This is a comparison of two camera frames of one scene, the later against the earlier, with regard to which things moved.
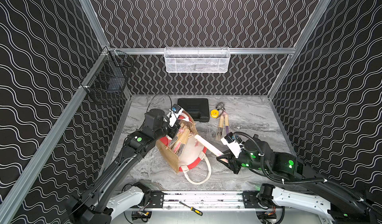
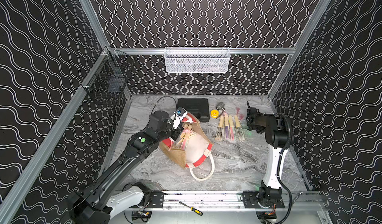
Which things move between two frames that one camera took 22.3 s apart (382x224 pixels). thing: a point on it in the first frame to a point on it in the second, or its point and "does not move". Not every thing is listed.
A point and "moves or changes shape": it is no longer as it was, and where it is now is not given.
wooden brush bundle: (220, 131) does not move
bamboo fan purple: (227, 123) does not move
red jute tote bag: (181, 146) moves or changes shape
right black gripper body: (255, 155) to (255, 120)
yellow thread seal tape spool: (214, 113) does not move
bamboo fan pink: (208, 146) to (232, 132)
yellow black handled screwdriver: (193, 209) does not move
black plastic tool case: (198, 108) does not move
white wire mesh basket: (197, 59) does not move
